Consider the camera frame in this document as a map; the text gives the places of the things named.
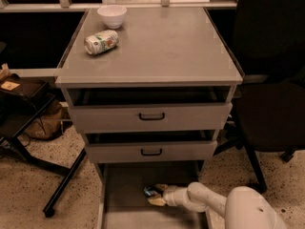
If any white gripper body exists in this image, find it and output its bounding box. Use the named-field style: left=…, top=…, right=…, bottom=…
left=163, top=185, right=178, bottom=207

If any blue silver redbull can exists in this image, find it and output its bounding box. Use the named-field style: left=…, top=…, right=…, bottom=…
left=143, top=186, right=162, bottom=198

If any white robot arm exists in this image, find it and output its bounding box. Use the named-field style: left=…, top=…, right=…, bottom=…
left=144, top=182, right=288, bottom=229

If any grey open bottom drawer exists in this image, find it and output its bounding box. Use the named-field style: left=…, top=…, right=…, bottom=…
left=97, top=161, right=212, bottom=229

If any grey middle drawer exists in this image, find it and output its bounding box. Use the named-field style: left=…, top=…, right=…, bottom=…
left=85, top=131, right=217, bottom=163

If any grey drawer cabinet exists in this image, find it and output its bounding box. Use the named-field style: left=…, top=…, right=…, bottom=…
left=53, top=6, right=244, bottom=179

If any grey top drawer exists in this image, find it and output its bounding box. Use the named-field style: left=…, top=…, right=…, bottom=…
left=68, top=89, right=232, bottom=134

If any white green soda can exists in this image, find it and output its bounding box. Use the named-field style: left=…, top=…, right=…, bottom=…
left=84, top=30, right=119, bottom=55

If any brown bag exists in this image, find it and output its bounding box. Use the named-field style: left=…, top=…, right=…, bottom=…
left=25, top=99, right=65, bottom=140

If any black side table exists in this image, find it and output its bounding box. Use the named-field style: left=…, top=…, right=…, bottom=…
left=0, top=73, right=87, bottom=219

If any white bowl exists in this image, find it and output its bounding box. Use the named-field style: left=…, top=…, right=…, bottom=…
left=97, top=5, right=127, bottom=29

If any black office chair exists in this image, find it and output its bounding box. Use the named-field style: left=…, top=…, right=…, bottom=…
left=216, top=0, right=305, bottom=193

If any black middle drawer handle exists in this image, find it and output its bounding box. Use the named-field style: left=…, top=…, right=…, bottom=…
left=140, top=149, right=163, bottom=156

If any black drawer handle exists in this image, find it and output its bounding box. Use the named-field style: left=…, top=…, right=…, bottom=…
left=138, top=113, right=165, bottom=121
left=140, top=149, right=163, bottom=156

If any black top drawer handle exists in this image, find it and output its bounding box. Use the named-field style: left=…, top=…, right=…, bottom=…
left=138, top=113, right=165, bottom=121

